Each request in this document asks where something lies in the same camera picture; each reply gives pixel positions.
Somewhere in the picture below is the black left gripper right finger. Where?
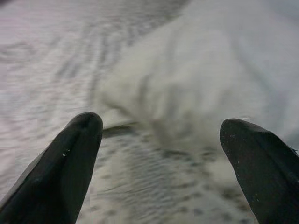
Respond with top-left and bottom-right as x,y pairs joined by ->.
220,118 -> 299,224

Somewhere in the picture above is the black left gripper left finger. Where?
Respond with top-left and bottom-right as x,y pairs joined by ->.
0,112 -> 103,224

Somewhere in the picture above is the beige quilted mattress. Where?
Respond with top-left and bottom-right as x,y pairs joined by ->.
0,0 -> 257,224

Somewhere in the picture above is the white pillow with black lettering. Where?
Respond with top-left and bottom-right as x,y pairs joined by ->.
93,11 -> 299,151

